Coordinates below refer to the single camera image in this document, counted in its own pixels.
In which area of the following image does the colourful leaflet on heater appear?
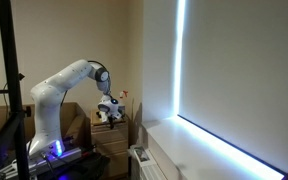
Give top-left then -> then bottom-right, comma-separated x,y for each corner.
135,147 -> 150,162

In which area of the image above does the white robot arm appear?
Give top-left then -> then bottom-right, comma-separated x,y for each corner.
28,59 -> 122,158

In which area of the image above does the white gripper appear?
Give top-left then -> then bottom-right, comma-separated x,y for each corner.
96,95 -> 124,129

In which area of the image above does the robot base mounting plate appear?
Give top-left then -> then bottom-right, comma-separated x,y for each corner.
0,146 -> 95,180

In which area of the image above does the brown leather armchair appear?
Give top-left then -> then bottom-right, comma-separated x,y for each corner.
0,102 -> 90,147

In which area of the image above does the black camera stand pole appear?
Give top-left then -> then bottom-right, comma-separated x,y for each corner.
0,0 -> 30,180

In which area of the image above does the wooden nightstand cabinet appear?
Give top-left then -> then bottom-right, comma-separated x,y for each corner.
90,110 -> 128,179

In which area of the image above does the white window blind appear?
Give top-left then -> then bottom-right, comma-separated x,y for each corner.
179,0 -> 288,172

